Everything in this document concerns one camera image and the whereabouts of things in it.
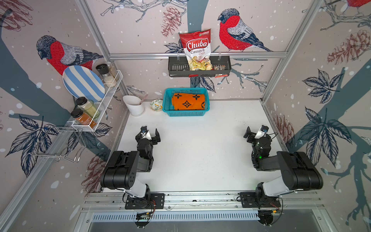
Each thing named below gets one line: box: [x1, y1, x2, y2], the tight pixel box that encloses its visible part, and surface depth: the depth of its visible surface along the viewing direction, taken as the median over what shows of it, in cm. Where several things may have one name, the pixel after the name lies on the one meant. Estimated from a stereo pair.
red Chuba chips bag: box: [178, 28, 214, 78], surface depth 83 cm
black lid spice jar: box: [95, 63, 117, 88], surface depth 83 cm
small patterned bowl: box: [149, 99, 163, 112], surface depth 117 cm
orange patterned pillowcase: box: [171, 93, 206, 111], surface depth 113 cm
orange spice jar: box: [71, 108, 98, 130], surface depth 63 cm
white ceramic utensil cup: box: [122, 95, 145, 116], surface depth 109 cm
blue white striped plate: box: [62, 65, 106, 102], surface depth 73 cm
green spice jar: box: [73, 96, 100, 119], surface depth 66 cm
